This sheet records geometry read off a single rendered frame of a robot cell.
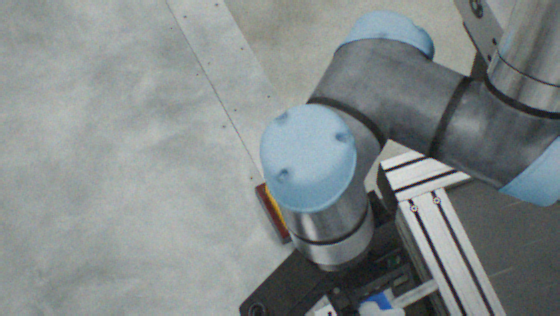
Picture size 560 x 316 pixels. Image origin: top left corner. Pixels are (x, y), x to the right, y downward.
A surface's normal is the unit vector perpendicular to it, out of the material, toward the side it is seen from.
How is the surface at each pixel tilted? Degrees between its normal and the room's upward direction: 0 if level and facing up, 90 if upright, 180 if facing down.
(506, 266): 0
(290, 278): 41
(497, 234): 0
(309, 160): 12
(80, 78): 0
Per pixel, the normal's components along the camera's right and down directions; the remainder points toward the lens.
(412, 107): -0.29, 0.08
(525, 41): -0.74, 0.15
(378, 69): -0.03, -0.37
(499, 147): -0.47, 0.33
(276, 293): -0.64, -0.18
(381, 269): -0.20, -0.50
